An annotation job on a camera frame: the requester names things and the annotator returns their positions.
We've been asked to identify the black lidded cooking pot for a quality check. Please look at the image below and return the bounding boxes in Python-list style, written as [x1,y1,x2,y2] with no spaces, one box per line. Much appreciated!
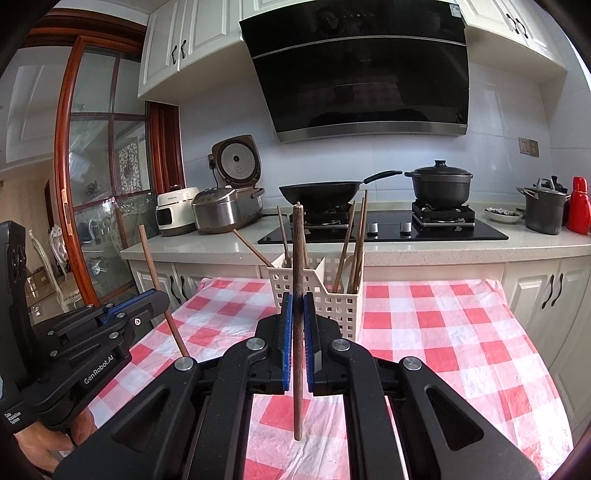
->
[404,160,474,208]

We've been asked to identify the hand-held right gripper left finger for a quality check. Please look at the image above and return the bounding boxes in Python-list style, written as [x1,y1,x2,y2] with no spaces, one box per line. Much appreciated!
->
[53,291,295,480]

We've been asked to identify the person's left hand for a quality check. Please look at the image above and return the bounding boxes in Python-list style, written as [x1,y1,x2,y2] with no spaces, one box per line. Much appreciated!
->
[14,408,99,477]

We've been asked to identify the speckled white kitchen countertop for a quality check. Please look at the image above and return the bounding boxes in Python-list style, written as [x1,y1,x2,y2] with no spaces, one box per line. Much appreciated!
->
[120,210,591,280]

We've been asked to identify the white ornate chair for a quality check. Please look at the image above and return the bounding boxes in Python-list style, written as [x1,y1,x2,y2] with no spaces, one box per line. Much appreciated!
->
[28,224,79,315]

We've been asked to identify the red white checkered tablecloth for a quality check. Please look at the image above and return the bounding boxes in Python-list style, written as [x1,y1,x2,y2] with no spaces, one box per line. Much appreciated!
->
[88,276,578,480]

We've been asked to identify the silver rice cooker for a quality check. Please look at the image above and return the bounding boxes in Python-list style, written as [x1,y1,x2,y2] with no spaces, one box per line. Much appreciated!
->
[191,135,266,235]

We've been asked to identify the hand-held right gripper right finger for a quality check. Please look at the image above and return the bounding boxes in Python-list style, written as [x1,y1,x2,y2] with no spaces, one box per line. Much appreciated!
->
[302,291,541,480]

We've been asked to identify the black glass gas stove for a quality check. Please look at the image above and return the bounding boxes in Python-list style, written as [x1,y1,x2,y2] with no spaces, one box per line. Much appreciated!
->
[257,203,509,245]

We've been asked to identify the black glass range hood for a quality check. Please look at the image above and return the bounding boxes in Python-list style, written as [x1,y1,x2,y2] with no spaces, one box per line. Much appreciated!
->
[239,0,471,144]

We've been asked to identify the black wok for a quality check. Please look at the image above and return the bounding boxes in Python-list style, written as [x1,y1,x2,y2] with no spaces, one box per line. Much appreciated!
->
[278,170,404,208]

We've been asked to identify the wooden framed glass door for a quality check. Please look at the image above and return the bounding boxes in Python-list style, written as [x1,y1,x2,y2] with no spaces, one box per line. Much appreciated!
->
[54,9,185,310]

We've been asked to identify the brown wooden chopstick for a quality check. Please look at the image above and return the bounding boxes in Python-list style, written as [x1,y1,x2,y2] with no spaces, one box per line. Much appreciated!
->
[332,199,357,291]
[139,225,190,357]
[276,206,291,268]
[233,229,274,268]
[292,202,306,441]
[347,198,365,294]
[348,189,369,294]

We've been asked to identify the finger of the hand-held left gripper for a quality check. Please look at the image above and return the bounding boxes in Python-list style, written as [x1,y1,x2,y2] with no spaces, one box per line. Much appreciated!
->
[32,288,171,344]
[44,318,155,370]

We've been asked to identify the small white plate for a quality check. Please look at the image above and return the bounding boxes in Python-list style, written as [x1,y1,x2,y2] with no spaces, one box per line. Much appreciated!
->
[484,207,525,224]

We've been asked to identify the red thermos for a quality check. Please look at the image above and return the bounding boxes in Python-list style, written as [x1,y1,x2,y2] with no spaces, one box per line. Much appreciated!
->
[566,176,591,234]

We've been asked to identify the white upper kitchen cabinets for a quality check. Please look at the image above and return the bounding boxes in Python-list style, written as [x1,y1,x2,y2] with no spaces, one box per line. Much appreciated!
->
[137,0,568,100]

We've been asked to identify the grey stockpot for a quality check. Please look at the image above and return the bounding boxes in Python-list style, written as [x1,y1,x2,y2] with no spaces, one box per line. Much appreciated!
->
[516,175,571,236]

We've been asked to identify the beige plastic utensil holder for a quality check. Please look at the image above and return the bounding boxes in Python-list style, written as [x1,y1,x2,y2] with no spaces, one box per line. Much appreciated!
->
[269,251,365,340]

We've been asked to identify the small white kitchen appliance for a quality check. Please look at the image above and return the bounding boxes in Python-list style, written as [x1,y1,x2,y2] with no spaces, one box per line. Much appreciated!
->
[156,186,201,237]

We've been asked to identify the white lower kitchen cabinets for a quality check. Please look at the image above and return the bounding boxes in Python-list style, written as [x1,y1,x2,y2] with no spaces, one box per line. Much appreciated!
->
[127,258,591,416]

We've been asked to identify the white kitchen cabinets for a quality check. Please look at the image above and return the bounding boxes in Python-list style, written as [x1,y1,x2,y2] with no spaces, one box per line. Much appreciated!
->
[127,258,591,416]
[137,0,568,100]

